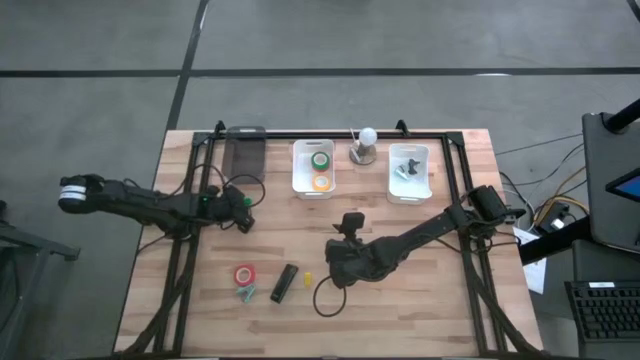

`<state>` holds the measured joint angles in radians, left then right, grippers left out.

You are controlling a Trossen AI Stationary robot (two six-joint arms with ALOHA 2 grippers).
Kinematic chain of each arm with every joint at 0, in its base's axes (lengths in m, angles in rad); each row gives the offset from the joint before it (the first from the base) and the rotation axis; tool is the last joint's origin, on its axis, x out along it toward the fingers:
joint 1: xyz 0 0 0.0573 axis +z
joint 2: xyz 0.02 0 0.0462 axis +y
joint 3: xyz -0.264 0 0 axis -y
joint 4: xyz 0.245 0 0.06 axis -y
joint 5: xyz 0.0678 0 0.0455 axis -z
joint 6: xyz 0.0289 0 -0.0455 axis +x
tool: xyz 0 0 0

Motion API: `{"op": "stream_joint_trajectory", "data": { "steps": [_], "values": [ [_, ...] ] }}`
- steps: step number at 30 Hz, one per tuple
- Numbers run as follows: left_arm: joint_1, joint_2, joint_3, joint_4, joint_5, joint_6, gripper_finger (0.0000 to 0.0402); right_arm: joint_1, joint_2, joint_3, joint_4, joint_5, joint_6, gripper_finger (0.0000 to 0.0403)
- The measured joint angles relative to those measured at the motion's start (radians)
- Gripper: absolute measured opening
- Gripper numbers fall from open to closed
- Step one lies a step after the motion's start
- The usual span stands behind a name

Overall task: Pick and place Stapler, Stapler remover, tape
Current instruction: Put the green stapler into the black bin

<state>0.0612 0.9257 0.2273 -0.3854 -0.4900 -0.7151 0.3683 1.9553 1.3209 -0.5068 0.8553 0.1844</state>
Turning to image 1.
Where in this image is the black stapler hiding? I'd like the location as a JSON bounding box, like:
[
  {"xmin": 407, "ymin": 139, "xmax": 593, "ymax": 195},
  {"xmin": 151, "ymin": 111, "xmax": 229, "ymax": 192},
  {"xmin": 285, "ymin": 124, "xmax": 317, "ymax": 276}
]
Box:
[{"xmin": 269, "ymin": 263, "xmax": 300, "ymax": 305}]

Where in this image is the red tape roll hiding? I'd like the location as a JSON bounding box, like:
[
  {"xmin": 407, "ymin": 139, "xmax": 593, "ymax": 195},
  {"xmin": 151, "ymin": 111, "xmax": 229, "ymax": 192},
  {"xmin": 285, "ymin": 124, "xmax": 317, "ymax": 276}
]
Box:
[{"xmin": 233, "ymin": 264, "xmax": 257, "ymax": 288}]

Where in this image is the green tape roll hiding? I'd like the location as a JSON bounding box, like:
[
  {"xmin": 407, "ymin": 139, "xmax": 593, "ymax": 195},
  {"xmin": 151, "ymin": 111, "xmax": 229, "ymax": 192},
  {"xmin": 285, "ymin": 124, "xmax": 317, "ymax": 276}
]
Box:
[{"xmin": 310, "ymin": 150, "xmax": 332, "ymax": 172}]

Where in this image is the dark transparent plastic bin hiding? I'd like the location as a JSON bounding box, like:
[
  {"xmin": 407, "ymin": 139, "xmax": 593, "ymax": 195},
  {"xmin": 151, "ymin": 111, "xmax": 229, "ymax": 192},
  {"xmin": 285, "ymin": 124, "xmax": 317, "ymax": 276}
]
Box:
[{"xmin": 221, "ymin": 125, "xmax": 267, "ymax": 185}]

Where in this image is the white plastic bin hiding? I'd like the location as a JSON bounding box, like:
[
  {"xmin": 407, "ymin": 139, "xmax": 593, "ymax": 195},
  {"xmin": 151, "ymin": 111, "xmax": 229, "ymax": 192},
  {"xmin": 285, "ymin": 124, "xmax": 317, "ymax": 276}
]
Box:
[
  {"xmin": 291, "ymin": 138, "xmax": 337, "ymax": 200},
  {"xmin": 387, "ymin": 143, "xmax": 433, "ymax": 206}
]

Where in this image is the brass lamp with white bulb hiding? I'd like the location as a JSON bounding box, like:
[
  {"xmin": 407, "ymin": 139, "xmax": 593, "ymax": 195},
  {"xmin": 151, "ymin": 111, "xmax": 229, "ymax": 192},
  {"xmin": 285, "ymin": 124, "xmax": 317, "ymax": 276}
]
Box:
[{"xmin": 348, "ymin": 127, "xmax": 379, "ymax": 166}]

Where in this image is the white paper sheet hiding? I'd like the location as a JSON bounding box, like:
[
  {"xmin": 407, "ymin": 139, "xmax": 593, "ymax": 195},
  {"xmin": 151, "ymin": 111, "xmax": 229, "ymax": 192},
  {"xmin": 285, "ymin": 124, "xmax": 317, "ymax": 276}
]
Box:
[{"xmin": 522, "ymin": 257, "xmax": 548, "ymax": 296}]

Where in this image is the grey metal cart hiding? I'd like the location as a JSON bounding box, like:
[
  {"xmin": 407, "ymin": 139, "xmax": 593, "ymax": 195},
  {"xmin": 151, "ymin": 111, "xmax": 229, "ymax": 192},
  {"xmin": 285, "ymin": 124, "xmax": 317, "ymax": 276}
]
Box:
[{"xmin": 0, "ymin": 199, "xmax": 81, "ymax": 360}]

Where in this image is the black power adapter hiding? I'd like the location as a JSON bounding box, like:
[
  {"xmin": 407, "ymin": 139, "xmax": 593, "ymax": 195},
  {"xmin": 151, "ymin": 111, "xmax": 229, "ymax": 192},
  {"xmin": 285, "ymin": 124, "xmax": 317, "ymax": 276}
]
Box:
[{"xmin": 544, "ymin": 214, "xmax": 569, "ymax": 234}]

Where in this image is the black desk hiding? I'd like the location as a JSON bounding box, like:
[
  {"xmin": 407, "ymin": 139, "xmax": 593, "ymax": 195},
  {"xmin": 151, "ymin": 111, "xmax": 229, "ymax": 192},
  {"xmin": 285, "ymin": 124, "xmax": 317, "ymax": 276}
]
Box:
[{"xmin": 518, "ymin": 214, "xmax": 640, "ymax": 360}]

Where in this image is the grey monitor back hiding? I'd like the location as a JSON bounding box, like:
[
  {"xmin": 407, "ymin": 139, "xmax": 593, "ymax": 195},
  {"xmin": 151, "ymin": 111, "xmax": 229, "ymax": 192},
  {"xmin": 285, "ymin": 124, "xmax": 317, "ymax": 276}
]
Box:
[{"xmin": 581, "ymin": 112, "xmax": 640, "ymax": 255}]

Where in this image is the black keyboard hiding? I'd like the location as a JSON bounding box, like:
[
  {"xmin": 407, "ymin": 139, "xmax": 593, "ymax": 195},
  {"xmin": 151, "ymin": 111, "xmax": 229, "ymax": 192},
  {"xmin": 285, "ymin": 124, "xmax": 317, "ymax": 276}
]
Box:
[{"xmin": 563, "ymin": 279, "xmax": 640, "ymax": 347}]

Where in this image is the blue lit screen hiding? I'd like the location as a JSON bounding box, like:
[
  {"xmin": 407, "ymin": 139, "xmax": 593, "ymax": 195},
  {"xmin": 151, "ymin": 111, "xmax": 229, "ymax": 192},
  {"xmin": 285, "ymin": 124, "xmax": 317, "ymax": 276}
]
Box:
[{"xmin": 604, "ymin": 167, "xmax": 640, "ymax": 204}]

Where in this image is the black monitor pole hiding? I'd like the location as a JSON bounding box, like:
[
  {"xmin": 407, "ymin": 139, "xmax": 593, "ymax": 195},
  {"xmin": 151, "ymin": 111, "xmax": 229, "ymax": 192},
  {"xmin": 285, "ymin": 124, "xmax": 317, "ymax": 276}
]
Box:
[{"xmin": 601, "ymin": 97, "xmax": 640, "ymax": 135}]

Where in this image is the black cable loop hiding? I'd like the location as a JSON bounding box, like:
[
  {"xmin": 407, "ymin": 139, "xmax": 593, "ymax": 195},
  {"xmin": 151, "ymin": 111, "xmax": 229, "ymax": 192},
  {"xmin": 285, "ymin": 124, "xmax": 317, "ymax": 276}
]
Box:
[
  {"xmin": 312, "ymin": 274, "xmax": 348, "ymax": 318},
  {"xmin": 189, "ymin": 162, "xmax": 267, "ymax": 209}
]

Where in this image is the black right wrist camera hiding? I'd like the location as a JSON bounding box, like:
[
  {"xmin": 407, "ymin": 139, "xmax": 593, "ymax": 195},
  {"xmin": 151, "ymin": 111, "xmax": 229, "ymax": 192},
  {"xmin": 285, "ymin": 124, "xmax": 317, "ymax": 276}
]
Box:
[{"xmin": 332, "ymin": 211, "xmax": 367, "ymax": 237}]

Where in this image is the black aluminium table frame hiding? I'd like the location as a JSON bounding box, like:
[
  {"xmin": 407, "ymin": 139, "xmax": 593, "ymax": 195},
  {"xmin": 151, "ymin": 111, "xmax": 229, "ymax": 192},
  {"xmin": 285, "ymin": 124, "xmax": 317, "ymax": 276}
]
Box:
[{"xmin": 114, "ymin": 119, "xmax": 546, "ymax": 360}]

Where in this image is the black floor cable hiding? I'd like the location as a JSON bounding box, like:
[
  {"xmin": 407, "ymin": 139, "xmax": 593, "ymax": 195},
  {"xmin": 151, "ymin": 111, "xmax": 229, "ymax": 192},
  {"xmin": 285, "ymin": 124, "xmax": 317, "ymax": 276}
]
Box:
[{"xmin": 494, "ymin": 132, "xmax": 584, "ymax": 157}]

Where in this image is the yellow floor cable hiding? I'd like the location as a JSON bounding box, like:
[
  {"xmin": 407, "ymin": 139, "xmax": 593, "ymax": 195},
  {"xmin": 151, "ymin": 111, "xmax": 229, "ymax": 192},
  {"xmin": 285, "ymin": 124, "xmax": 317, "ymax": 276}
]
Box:
[{"xmin": 532, "ymin": 165, "xmax": 591, "ymax": 222}]

